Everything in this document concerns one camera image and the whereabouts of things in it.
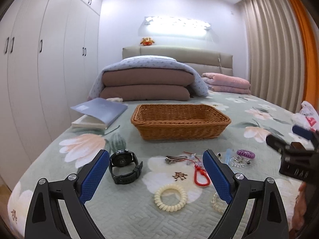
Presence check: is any purple spiral hair tie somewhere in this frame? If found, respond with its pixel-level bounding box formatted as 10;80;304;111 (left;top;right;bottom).
236;149;256;159

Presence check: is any clear crystal bead bracelet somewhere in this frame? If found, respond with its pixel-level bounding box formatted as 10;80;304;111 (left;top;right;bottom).
227;155;251;168

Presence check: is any light blue hair clip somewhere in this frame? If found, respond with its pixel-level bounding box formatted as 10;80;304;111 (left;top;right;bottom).
224;148;233;165

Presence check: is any clear spiral hair tie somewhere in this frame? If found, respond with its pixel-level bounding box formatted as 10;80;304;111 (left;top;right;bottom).
210;191;229;214

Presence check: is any red cord loop charm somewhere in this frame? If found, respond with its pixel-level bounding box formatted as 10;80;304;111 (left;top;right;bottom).
183;151;211;187

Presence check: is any black wrist watch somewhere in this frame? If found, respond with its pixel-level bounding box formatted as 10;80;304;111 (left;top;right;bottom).
109;149;143;185

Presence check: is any silver metal hair clip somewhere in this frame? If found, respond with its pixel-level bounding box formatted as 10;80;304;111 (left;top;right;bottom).
164;155;188;164

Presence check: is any cream spiral hair tie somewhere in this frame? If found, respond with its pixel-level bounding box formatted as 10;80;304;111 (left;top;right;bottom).
154;183;188;213

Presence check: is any person's right hand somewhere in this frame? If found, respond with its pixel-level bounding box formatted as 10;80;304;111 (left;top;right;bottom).
290;182;318;238

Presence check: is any white plastic bag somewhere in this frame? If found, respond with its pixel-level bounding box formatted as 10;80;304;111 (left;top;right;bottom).
291;101;319;131

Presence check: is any beige curtain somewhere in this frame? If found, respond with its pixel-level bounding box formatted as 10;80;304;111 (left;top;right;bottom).
239;0;304;112

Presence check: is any folded pink blanket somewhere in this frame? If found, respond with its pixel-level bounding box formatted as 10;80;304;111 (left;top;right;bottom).
202;73;251;94

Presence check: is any light blue floral blanket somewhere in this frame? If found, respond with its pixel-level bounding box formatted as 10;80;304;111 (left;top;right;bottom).
88;56;209;100

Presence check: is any orange curtain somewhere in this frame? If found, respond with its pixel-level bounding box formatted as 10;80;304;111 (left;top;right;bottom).
288;0;318;107

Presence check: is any beige padded headboard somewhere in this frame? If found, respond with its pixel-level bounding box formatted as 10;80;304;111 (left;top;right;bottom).
122;45;233;76

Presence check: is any green floral bedspread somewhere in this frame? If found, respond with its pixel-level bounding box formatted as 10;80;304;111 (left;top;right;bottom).
7;93;312;238

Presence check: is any blue notebook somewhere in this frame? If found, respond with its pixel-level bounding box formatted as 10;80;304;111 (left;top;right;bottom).
71;98;128;129

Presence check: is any brown wicker basket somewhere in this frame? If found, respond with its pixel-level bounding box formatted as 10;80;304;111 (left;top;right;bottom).
131;104;231;140

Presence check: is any cream small cloth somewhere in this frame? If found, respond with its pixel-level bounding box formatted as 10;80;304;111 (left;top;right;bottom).
106;98;123;103

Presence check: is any folded brown quilt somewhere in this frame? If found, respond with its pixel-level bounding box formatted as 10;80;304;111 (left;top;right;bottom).
99;68;195;101

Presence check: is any orange plush toy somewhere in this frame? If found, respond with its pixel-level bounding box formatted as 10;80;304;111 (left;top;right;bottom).
140;37;155;46

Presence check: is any white wardrobe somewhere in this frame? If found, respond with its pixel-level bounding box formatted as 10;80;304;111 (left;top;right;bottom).
1;0;102;189

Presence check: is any wall light bar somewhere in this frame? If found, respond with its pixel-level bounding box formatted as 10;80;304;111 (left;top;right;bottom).
138;16;219;42

